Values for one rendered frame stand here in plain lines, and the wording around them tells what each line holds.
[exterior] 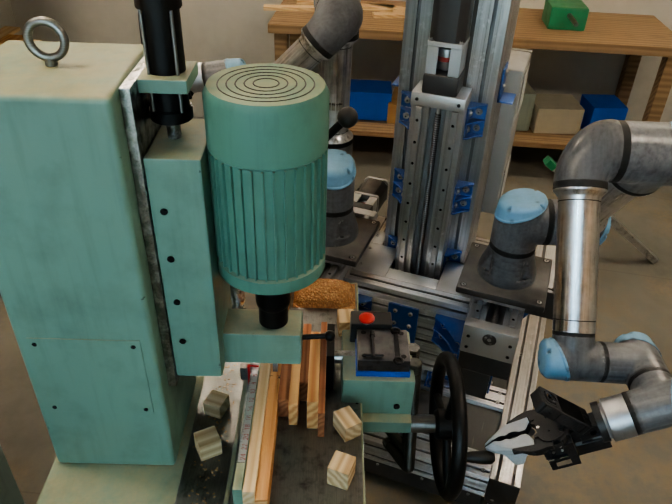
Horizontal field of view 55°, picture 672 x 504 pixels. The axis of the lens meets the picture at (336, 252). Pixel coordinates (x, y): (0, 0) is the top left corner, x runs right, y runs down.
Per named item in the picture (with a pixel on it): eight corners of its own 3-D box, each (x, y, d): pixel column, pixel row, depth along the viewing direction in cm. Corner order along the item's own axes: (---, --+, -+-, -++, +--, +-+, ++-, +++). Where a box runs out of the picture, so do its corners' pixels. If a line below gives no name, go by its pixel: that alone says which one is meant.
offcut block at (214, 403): (204, 414, 130) (202, 402, 128) (213, 400, 133) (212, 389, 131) (220, 419, 129) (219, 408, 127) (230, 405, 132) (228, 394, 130)
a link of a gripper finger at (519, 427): (493, 462, 120) (542, 449, 118) (483, 443, 117) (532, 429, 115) (491, 449, 123) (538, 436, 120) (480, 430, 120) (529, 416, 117)
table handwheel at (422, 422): (451, 329, 139) (441, 448, 146) (359, 327, 139) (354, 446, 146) (481, 392, 111) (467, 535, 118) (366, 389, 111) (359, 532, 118)
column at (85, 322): (175, 469, 119) (108, 100, 78) (55, 466, 119) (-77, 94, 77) (197, 380, 137) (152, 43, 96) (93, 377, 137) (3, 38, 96)
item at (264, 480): (268, 515, 101) (267, 499, 99) (255, 514, 101) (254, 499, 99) (293, 265, 156) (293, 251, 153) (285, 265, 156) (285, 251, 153)
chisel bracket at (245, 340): (301, 371, 115) (301, 335, 110) (223, 368, 115) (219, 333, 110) (303, 342, 121) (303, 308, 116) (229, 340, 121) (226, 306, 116)
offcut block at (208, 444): (216, 439, 125) (214, 425, 123) (222, 453, 122) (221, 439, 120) (195, 446, 123) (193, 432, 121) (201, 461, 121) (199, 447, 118)
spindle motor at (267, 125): (323, 299, 99) (329, 109, 81) (209, 296, 99) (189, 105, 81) (326, 236, 113) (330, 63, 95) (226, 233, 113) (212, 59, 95)
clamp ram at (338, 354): (364, 391, 122) (367, 357, 117) (325, 390, 122) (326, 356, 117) (363, 357, 130) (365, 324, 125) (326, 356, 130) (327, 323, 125)
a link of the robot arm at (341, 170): (311, 213, 172) (311, 168, 165) (310, 188, 183) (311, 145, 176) (355, 213, 173) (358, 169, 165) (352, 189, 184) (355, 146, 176)
